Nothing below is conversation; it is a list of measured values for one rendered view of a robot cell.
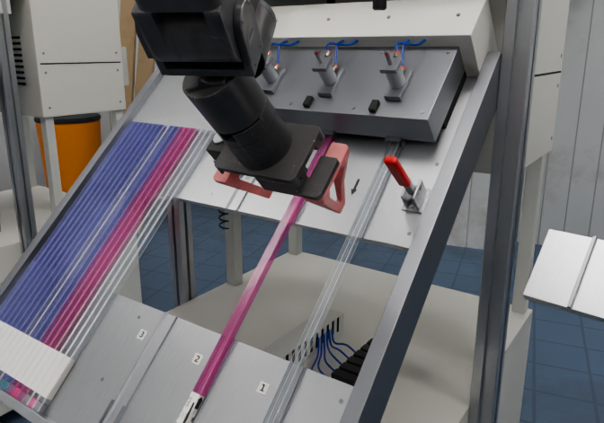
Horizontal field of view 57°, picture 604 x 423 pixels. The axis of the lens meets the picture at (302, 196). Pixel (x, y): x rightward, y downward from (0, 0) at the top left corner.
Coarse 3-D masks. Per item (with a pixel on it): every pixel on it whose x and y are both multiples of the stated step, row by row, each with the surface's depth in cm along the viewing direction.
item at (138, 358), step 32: (128, 320) 81; (160, 320) 78; (96, 352) 80; (128, 352) 77; (160, 352) 75; (192, 352) 73; (256, 352) 69; (64, 384) 79; (96, 384) 76; (128, 384) 74; (160, 384) 72; (192, 384) 70; (224, 384) 68; (256, 384) 66; (320, 384) 63; (64, 416) 75; (96, 416) 73; (128, 416) 71; (160, 416) 69; (224, 416) 66; (256, 416) 64; (288, 416) 63; (320, 416) 61
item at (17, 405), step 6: (0, 390) 80; (0, 396) 79; (6, 396) 79; (12, 396) 79; (6, 402) 78; (12, 402) 78; (18, 402) 77; (12, 408) 77; (18, 408) 77; (24, 408) 76; (30, 408) 77; (24, 414) 76; (30, 414) 75; (36, 414) 75; (42, 414) 77; (30, 420) 75; (36, 420) 74; (42, 420) 74; (48, 420) 74
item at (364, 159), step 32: (160, 96) 111; (448, 128) 77; (352, 160) 81; (416, 160) 76; (192, 192) 91; (224, 192) 88; (352, 192) 77; (384, 192) 75; (320, 224) 76; (384, 224) 72; (416, 224) 70
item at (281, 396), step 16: (400, 144) 78; (384, 176) 75; (368, 192) 75; (368, 208) 73; (352, 224) 73; (352, 240) 71; (336, 272) 69; (336, 288) 69; (320, 304) 68; (320, 320) 67; (304, 336) 66; (304, 352) 65; (288, 368) 65; (288, 384) 64; (272, 400) 63; (288, 400) 64; (272, 416) 62
